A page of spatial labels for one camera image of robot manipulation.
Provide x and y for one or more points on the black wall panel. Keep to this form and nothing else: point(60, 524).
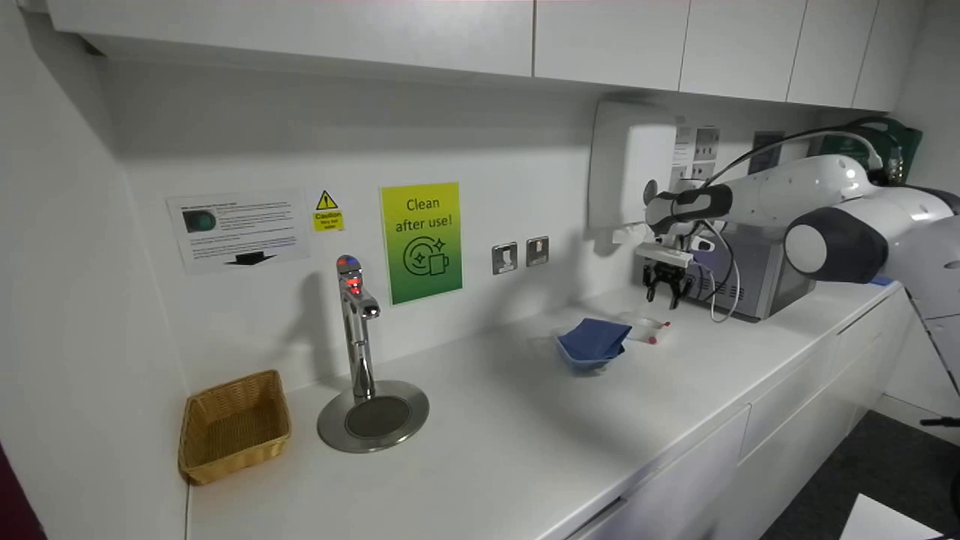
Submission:
point(763, 150)

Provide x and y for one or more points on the white instruction sign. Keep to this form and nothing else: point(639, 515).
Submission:
point(240, 228)

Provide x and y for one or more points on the white wall cabinets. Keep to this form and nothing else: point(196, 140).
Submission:
point(399, 33)

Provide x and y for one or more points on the grey metal appliance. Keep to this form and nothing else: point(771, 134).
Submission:
point(766, 286)

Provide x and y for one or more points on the wicker basket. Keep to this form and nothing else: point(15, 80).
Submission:
point(236, 423)

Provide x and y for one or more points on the clear rectangular container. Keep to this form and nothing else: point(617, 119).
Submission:
point(648, 329)

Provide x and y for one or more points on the green yellow cleaning poster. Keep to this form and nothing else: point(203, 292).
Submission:
point(422, 242)

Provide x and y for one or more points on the flat blue item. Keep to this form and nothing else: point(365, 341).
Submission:
point(883, 284)

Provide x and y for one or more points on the silver wall socket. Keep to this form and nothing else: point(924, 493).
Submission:
point(504, 258)
point(538, 249)

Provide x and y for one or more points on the blue towel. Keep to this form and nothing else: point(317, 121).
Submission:
point(596, 338)

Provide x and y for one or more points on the white paper towel dispenser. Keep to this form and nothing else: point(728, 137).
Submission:
point(625, 159)

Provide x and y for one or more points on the white wall notices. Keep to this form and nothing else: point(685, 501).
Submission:
point(701, 150)

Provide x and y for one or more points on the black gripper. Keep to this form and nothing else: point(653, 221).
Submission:
point(666, 275)

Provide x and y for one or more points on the white floor plate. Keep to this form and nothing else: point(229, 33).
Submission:
point(887, 519)

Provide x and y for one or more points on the red marker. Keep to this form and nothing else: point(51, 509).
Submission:
point(656, 333)

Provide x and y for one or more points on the white base cabinets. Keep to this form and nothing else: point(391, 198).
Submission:
point(800, 430)

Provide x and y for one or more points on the green first aid box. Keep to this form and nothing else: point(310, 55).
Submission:
point(894, 144)

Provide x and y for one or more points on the chrome water tap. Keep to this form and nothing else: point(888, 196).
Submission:
point(357, 341)

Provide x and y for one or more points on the yellow warning sign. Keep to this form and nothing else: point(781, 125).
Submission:
point(329, 211)

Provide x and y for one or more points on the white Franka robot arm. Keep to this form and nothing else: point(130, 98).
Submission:
point(849, 221)

